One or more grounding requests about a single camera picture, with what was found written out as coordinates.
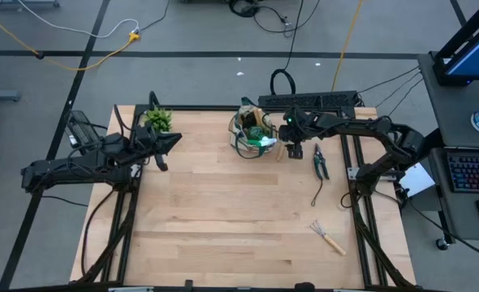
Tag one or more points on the black mesh power box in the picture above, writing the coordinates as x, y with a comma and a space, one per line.
79, 127

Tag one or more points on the grey furniture foot bar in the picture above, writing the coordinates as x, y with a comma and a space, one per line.
20, 4
0, 95

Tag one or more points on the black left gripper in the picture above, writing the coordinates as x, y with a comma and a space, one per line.
148, 142

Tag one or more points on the black aluminium table frame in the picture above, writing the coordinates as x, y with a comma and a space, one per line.
207, 108

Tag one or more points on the backlit black keyboard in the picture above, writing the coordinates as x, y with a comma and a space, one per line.
475, 172

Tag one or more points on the black desk caster wheel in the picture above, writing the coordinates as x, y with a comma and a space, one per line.
443, 243

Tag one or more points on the black computer monitor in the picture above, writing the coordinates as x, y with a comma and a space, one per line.
475, 52

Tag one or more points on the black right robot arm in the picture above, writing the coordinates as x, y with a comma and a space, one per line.
369, 125

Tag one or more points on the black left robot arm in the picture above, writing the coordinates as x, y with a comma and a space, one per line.
69, 170

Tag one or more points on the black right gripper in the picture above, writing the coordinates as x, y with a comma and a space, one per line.
300, 125

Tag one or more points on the white paper sheet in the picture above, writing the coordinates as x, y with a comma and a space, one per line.
418, 180

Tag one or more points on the green spray bottle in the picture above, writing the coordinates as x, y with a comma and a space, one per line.
255, 133

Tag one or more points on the beige gardening bag green trim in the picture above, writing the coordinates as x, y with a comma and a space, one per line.
239, 142

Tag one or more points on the long black controller box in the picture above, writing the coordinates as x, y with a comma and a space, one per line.
304, 99

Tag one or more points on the grey computer desk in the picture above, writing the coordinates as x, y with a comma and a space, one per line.
446, 109

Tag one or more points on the artificial plant in white pot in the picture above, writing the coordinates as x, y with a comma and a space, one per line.
160, 119

